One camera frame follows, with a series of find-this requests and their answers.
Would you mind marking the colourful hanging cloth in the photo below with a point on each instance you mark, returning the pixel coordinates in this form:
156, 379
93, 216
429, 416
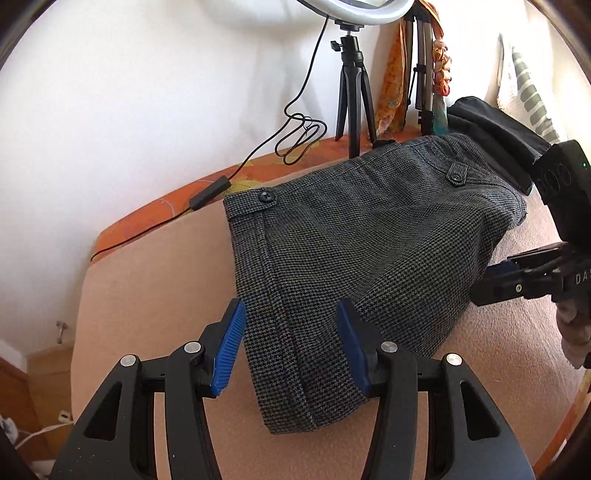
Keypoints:
441, 69

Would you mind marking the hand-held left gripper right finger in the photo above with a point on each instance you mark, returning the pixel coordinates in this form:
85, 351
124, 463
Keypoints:
353, 353

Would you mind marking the orange patterned scarf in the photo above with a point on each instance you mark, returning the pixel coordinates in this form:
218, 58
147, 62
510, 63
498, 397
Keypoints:
392, 87

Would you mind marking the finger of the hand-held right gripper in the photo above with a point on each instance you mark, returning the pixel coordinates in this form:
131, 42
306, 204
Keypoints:
503, 286
535, 259

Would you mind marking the wooden bedside cabinet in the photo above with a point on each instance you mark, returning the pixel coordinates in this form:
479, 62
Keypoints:
48, 383

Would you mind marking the white grey striped pillow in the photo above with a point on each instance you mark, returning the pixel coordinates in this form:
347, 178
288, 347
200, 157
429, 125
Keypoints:
526, 87

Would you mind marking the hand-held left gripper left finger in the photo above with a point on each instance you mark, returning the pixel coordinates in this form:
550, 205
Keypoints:
227, 353

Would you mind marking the orange patterned bed sheet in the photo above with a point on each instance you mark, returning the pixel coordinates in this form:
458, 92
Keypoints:
152, 210

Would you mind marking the black tripod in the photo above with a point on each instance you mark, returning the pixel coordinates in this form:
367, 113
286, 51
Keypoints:
353, 87

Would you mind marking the silver tripod stand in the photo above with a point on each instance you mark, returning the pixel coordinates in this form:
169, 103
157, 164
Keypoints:
422, 74

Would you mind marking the person's right hand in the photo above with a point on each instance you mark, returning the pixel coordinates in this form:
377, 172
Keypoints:
575, 332

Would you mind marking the black folded garment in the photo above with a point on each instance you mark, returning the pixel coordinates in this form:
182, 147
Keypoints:
494, 134

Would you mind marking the grey houndstooth pants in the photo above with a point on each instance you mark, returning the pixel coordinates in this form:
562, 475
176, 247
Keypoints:
351, 258

